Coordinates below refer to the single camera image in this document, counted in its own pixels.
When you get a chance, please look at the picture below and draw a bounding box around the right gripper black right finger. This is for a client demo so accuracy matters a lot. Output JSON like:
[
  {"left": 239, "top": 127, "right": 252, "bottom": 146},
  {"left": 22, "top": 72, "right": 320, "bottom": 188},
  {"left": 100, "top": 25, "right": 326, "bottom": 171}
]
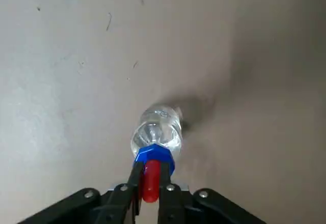
[{"left": 157, "top": 160, "right": 268, "bottom": 224}]

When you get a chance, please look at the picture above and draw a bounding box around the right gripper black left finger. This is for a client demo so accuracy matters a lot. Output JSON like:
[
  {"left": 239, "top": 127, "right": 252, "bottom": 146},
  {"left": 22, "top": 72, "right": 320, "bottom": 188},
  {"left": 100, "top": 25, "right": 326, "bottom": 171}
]
[{"left": 16, "top": 159, "right": 146, "bottom": 224}]

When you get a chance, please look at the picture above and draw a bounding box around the clear dropper bottle blue cap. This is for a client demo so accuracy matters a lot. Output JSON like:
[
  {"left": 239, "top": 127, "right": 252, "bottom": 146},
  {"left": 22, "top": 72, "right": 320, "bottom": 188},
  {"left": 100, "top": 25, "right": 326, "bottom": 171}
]
[{"left": 130, "top": 102, "right": 184, "bottom": 178}]

